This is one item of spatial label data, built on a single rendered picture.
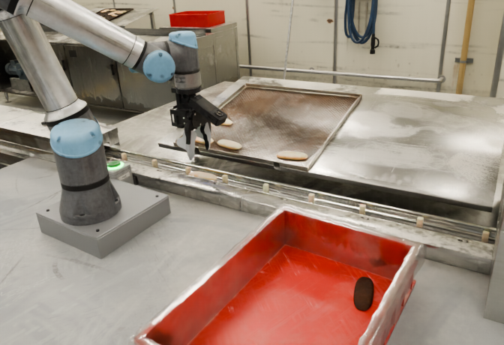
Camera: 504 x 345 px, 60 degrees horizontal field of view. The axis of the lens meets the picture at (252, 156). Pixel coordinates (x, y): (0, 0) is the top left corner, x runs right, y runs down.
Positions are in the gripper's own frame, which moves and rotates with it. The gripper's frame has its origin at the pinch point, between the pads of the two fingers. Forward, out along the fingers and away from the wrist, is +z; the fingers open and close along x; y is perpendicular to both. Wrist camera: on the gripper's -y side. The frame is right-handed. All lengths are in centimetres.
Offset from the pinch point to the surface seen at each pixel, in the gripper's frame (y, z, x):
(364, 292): -59, 10, 27
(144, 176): 16.1, 7.4, 9.1
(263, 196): -24.3, 7.0, 5.4
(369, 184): -48.8, 4.9, -9.7
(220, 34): 196, 13, -296
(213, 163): 7.2, 11.1, -14.9
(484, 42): -49, 25, -370
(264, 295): -41, 11, 36
